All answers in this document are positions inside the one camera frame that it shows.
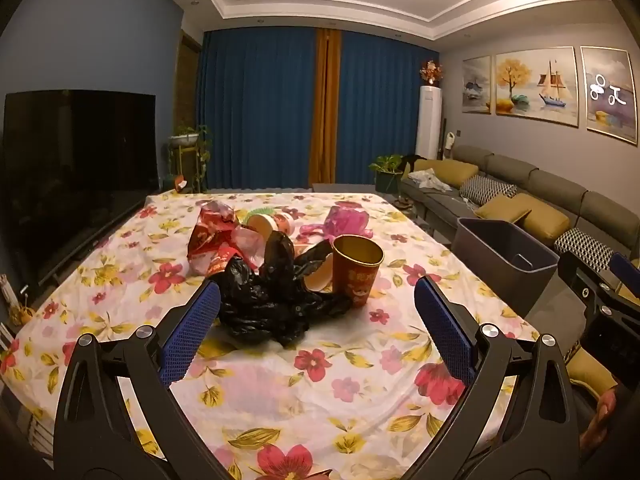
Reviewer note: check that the white standing air conditioner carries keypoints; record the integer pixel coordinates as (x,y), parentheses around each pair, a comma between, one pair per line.
(429,125)

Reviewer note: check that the small landscape painting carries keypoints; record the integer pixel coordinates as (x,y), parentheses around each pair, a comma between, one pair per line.
(476,85)

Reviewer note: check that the orange curtain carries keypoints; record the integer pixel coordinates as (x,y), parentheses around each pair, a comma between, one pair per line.
(326,110)

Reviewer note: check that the potted plant in green pot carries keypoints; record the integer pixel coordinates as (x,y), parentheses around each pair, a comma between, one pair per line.
(387,172)

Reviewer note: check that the red tissue box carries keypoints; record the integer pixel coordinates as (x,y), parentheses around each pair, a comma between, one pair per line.
(180,182)

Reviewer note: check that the sailboat and tree painting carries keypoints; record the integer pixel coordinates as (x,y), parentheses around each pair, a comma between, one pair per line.
(537,85)

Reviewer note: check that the red paper cup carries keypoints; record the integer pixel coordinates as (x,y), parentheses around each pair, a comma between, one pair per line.
(356,275)

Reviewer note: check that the trailing plant in white bowl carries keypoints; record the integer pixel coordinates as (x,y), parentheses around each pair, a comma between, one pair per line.
(192,137)

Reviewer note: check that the grey plastic bin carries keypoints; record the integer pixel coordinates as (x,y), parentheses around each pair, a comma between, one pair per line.
(500,255)

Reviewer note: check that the yellow cushion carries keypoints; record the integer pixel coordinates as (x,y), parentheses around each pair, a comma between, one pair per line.
(547,220)
(500,207)
(590,367)
(445,171)

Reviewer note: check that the floral tablecloth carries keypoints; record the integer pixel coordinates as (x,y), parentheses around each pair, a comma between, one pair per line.
(320,400)

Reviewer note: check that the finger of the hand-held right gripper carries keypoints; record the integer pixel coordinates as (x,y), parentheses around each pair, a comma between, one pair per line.
(580,275)
(625,266)

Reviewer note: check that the red snack wrapper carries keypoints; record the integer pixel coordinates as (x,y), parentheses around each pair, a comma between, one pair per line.
(212,235)

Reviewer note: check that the black television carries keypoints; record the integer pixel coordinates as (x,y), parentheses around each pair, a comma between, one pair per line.
(75,175)

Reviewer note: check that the green crinkled paper wrapper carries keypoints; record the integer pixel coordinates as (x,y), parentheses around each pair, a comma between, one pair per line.
(260,209)

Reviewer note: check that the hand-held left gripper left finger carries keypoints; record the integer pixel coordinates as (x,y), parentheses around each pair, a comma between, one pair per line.
(192,330)

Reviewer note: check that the white clothes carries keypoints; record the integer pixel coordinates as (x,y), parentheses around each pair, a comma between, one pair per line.
(430,181)

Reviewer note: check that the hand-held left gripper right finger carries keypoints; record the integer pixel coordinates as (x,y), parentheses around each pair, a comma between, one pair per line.
(445,330)

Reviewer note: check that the purple landscape painting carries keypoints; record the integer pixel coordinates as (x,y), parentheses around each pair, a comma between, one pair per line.
(610,95)

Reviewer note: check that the person's right hand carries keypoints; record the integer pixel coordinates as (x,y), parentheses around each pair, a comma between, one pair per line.
(606,407)

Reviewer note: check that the black plastic bag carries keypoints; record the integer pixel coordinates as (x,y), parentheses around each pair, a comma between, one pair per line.
(280,305)

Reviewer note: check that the red flower decoration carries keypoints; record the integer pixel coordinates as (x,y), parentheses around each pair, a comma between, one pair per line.
(431,72)

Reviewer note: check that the blue curtain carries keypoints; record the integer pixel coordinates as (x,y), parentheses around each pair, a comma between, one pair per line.
(255,110)
(380,110)

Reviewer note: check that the black clothing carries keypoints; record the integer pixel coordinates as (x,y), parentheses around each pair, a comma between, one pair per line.
(412,161)

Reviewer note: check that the gold plant stand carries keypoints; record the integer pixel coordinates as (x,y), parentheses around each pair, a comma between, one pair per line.
(176,165)

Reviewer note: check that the grey sofa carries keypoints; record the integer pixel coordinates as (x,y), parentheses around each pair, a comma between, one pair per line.
(550,180)

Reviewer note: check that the white handheld vacuum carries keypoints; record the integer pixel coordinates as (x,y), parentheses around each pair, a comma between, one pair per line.
(448,140)

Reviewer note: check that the black white patterned cushion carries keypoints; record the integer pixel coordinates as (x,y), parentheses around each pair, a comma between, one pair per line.
(487,190)
(582,245)

